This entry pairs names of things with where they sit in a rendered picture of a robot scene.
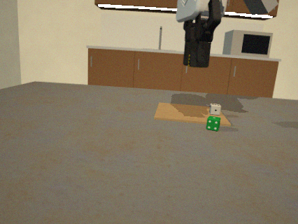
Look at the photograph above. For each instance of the white die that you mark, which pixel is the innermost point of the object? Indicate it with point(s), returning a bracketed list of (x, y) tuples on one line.
[(215, 109)]

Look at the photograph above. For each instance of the green die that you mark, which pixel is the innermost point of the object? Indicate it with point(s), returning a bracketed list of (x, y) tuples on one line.
[(213, 123)]

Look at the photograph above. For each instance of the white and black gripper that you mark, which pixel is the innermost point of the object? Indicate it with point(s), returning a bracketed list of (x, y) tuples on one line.
[(207, 15)]

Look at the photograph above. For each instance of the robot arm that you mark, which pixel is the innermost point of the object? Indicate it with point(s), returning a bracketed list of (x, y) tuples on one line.
[(257, 7)]

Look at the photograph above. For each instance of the tan mat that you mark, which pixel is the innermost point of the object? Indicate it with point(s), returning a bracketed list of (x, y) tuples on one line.
[(186, 114)]

